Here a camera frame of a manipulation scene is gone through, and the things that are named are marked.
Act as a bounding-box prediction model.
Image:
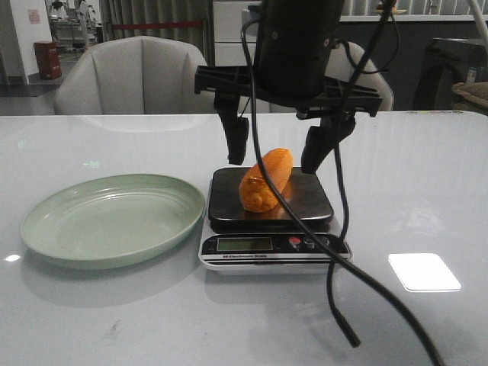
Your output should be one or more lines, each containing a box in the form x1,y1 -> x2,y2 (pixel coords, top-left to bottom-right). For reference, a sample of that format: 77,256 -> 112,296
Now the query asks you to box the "black silver kitchen scale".
199,168 -> 352,275

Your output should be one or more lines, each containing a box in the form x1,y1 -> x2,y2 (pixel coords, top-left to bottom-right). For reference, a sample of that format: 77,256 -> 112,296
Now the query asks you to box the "red bin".
34,41 -> 62,79

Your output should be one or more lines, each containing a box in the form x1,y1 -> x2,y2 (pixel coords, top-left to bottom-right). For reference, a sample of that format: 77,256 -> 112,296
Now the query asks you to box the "grey upholstered chair left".
53,36 -> 214,115

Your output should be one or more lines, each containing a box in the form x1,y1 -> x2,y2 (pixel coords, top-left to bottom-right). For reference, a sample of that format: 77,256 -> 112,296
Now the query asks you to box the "green round plate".
20,174 -> 205,270

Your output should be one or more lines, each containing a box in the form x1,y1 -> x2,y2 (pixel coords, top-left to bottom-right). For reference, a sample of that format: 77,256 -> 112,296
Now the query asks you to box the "white refrigerator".
213,1 -> 260,66

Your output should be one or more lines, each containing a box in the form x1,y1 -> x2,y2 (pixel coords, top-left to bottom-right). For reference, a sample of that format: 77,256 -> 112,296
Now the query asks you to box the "grey upholstered chair right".
266,40 -> 395,114

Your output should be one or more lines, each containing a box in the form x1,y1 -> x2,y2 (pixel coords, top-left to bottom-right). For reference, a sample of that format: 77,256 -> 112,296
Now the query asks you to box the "dark appliance at right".
413,37 -> 487,110

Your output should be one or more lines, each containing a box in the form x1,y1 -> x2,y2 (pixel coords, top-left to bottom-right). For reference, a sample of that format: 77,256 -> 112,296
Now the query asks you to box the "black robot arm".
194,1 -> 380,174

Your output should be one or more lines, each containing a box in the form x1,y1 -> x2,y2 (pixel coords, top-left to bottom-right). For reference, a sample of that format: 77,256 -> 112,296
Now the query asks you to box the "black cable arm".
239,0 -> 447,366

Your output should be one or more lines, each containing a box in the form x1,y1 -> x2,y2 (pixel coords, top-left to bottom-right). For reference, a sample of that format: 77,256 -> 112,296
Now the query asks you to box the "dark grey sideboard counter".
336,14 -> 480,111

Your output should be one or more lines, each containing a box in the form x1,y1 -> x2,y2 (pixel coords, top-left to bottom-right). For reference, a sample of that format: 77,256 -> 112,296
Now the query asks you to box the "grey upholstered chair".
266,40 -> 395,114
53,36 -> 214,115

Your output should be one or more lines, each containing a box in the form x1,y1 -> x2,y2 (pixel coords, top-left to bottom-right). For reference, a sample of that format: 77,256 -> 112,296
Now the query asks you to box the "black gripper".
194,37 -> 382,174

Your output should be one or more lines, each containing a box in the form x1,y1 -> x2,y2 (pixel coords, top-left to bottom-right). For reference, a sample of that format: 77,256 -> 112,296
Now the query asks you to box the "red barrier belt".
111,20 -> 204,31

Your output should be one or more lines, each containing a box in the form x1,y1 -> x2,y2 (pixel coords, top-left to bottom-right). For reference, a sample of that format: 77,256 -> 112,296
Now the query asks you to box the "beige cushion at right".
451,82 -> 488,115

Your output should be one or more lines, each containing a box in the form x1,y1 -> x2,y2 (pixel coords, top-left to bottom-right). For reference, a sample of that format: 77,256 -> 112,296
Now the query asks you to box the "orange corn cob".
239,148 -> 294,213

